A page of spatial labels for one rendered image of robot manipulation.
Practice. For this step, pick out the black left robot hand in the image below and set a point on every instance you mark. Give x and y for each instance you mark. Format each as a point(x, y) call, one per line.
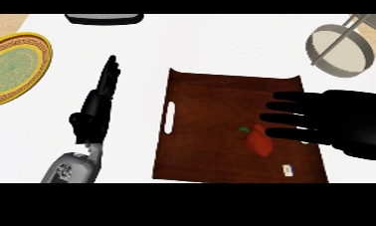
point(97, 107)

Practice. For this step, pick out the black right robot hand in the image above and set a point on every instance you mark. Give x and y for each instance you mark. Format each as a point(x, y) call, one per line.
point(339, 118)

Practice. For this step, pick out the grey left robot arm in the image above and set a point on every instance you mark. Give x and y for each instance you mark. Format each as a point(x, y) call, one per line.
point(75, 168)

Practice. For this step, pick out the red bell pepper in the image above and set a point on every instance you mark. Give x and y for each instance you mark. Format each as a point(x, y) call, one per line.
point(260, 141)

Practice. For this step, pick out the dark brown wooden tray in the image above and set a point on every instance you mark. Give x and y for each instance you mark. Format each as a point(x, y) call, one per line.
point(216, 130)

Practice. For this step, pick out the small white label tag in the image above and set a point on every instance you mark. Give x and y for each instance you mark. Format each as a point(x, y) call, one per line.
point(289, 170)

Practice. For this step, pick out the yellow and green patterned plate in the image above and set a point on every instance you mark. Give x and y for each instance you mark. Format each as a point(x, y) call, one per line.
point(20, 67)

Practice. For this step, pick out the black and grey appliance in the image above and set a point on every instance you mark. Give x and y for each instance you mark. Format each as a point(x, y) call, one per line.
point(104, 18)

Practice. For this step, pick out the pale wooden board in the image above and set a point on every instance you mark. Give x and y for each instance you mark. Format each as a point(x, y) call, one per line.
point(11, 22)

